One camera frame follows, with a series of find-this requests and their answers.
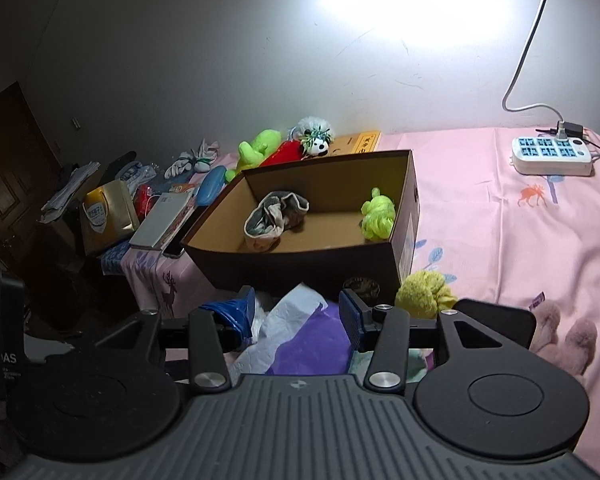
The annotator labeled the yellow fluffy ball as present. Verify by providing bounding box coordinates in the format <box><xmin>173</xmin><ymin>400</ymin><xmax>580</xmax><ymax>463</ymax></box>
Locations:
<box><xmin>395</xmin><ymin>270</ymin><xmax>459</xmax><ymax>320</ymax></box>

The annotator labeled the grey sock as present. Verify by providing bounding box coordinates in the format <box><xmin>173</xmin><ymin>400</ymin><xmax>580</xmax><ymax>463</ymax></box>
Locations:
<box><xmin>243</xmin><ymin>191</ymin><xmax>311</xmax><ymax>252</ymax></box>

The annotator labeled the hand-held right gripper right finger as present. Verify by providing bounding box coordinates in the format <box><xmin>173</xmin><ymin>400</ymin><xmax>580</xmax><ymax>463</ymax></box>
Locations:
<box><xmin>339</xmin><ymin>288</ymin><xmax>527</xmax><ymax>394</ymax></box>

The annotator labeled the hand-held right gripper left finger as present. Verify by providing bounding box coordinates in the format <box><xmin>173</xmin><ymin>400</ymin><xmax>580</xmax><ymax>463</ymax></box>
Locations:
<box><xmin>94</xmin><ymin>286</ymin><xmax>257</xmax><ymax>395</ymax></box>

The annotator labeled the clear plastic bag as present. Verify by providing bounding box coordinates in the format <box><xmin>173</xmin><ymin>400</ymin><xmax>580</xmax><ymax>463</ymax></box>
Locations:
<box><xmin>115</xmin><ymin>161</ymin><xmax>157</xmax><ymax>187</ymax></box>

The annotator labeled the blue glasses case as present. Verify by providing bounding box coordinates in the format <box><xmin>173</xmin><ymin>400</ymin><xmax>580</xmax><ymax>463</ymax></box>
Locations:
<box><xmin>195</xmin><ymin>166</ymin><xmax>228</xmax><ymax>207</ymax></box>

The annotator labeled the white notebook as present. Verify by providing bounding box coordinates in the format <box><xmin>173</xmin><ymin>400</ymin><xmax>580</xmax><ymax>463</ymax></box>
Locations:
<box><xmin>129</xmin><ymin>191</ymin><xmax>193</xmax><ymax>251</ymax></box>

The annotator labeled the red plush toy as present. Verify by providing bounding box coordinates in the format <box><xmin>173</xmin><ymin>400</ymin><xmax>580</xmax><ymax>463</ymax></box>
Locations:
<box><xmin>259</xmin><ymin>140</ymin><xmax>306</xmax><ymax>168</ymax></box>

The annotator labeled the yellow-green mesh pompom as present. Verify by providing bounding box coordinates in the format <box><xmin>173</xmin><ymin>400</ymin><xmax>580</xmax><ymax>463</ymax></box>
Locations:
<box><xmin>361</xmin><ymin>187</ymin><xmax>397</xmax><ymax>242</ymax></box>

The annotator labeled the white tissue sheet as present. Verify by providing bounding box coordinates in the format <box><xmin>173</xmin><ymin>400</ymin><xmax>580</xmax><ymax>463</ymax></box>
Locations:
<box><xmin>235</xmin><ymin>282</ymin><xmax>327</xmax><ymax>376</ymax></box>

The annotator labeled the dark cardboard box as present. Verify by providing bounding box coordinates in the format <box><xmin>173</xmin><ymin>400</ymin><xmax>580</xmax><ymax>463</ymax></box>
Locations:
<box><xmin>180</xmin><ymin>149</ymin><xmax>421</xmax><ymax>306</ymax></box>

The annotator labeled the pink fluffy plush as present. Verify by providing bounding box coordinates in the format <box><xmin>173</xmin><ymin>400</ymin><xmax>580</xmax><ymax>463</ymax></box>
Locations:
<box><xmin>529</xmin><ymin>300</ymin><xmax>599</xmax><ymax>377</ymax></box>

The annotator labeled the white power strip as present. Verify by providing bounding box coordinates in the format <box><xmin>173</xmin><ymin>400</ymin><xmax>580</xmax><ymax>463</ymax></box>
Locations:
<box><xmin>511</xmin><ymin>135</ymin><xmax>595</xmax><ymax>177</ymax></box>

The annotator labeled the green plush toy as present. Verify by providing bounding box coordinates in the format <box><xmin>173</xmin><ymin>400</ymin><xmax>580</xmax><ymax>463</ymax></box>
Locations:
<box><xmin>225</xmin><ymin>129</ymin><xmax>282</xmax><ymax>183</ymax></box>

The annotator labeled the brown wooden door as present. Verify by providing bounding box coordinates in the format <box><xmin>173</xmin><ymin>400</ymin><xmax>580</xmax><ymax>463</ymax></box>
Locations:
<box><xmin>0</xmin><ymin>81</ymin><xmax>63</xmax><ymax>261</ymax></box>

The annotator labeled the yellow flat box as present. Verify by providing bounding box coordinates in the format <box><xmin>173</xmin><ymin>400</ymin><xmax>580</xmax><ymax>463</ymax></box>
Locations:
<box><xmin>325</xmin><ymin>131</ymin><xmax>382</xmax><ymax>157</ymax></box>

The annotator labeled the pink deer-print bedsheet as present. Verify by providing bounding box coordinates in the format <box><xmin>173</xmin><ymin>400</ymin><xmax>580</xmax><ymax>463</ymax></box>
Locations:
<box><xmin>100</xmin><ymin>125</ymin><xmax>600</xmax><ymax>480</ymax></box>

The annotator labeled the purple tissue pack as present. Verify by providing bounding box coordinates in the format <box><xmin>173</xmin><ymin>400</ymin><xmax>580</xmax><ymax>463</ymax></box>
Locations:
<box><xmin>265</xmin><ymin>302</ymin><xmax>353</xmax><ymax>377</ymax></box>

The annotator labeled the white knit glove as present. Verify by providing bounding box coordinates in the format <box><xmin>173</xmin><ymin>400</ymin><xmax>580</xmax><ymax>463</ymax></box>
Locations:
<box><xmin>164</xmin><ymin>152</ymin><xmax>201</xmax><ymax>179</ymax></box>

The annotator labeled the white power cable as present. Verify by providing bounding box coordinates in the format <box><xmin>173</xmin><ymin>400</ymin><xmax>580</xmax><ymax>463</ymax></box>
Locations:
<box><xmin>502</xmin><ymin>0</ymin><xmax>566</xmax><ymax>141</ymax></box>

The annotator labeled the stack of papers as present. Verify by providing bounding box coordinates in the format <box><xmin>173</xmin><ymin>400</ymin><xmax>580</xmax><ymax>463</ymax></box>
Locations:
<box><xmin>40</xmin><ymin>161</ymin><xmax>101</xmax><ymax>224</ymax></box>

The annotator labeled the white cloth bundle green tie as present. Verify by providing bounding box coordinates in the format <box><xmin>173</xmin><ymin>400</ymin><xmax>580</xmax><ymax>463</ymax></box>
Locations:
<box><xmin>195</xmin><ymin>139</ymin><xmax>222</xmax><ymax>167</ymax></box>

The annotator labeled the gold paper bag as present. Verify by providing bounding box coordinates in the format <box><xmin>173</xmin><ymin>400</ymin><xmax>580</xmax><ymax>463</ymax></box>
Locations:
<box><xmin>80</xmin><ymin>180</ymin><xmax>141</xmax><ymax>256</ymax></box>

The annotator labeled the red pouch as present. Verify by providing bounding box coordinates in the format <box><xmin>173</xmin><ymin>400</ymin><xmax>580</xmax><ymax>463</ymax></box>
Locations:
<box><xmin>135</xmin><ymin>185</ymin><xmax>154</xmax><ymax>221</ymax></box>

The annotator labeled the blue patterned cloth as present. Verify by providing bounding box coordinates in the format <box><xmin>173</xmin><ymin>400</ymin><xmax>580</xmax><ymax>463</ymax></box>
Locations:
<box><xmin>100</xmin><ymin>245</ymin><xmax>137</xmax><ymax>276</ymax></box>

